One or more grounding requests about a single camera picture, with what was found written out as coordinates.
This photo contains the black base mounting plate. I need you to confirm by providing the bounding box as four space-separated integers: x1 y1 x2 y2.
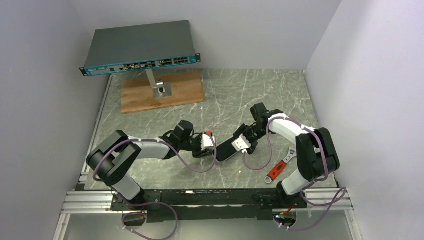
110 188 307 223

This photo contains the red handled adjustable wrench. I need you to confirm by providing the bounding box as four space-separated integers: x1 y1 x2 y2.
264 147 297 184

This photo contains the metal stand bracket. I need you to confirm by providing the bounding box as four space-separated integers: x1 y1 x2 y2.
145 68 173 99

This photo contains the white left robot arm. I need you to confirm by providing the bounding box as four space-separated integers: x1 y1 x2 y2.
85 120 218 206

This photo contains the aluminium rail frame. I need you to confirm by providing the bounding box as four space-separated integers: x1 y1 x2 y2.
52 188 364 240

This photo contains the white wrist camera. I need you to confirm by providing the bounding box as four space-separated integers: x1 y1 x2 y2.
201 130 216 151
231 135 252 154

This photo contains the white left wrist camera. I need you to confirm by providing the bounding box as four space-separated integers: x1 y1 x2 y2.
201 130 216 151

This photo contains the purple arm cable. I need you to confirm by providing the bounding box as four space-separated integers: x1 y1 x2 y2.
92 132 218 240
242 116 347 232

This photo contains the wooden base board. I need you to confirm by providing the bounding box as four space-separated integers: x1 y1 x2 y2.
121 70 205 114

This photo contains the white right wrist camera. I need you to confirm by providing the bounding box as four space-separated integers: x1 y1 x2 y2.
231 135 252 154

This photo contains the grey network switch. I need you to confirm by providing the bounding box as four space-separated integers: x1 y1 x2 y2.
79 20 201 77

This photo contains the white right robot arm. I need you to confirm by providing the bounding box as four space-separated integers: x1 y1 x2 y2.
231 103 340 199

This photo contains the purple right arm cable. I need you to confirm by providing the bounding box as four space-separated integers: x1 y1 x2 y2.
242 116 347 232

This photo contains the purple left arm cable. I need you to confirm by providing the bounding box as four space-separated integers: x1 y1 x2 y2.
92 132 218 240

